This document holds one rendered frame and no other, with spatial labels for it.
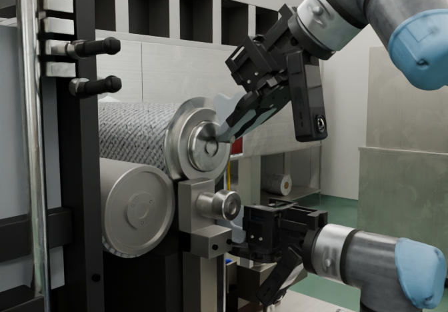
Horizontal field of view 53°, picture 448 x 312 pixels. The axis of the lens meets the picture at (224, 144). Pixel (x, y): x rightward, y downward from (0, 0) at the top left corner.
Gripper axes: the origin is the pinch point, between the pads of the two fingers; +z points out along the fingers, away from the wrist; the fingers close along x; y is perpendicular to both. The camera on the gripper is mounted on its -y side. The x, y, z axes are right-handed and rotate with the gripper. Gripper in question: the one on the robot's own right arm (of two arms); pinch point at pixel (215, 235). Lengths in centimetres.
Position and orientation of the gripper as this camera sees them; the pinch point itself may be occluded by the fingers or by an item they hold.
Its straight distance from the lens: 77.9
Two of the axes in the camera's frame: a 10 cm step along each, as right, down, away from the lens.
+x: -6.5, 0.9, -7.6
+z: -7.6, -0.8, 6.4
